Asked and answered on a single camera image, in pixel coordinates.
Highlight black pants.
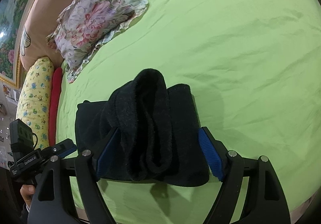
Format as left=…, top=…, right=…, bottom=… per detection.
left=75, top=69, right=209, bottom=187

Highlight person's left hand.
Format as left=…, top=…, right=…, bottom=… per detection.
left=20, top=184, right=35, bottom=208

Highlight red pillow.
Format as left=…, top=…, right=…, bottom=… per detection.
left=48, top=67, right=63, bottom=146

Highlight yellow cartoon bolster pillow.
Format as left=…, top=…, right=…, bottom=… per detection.
left=16, top=57, right=54, bottom=149

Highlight green bed sheet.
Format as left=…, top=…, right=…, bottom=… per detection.
left=56, top=0, right=320, bottom=210

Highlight floral ruffled pillow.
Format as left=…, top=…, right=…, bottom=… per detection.
left=46, top=0, right=149, bottom=83

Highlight framed landscape painting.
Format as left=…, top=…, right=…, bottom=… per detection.
left=1, top=0, right=34, bottom=89

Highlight black camera box left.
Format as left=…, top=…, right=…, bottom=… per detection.
left=9, top=119, right=34, bottom=162

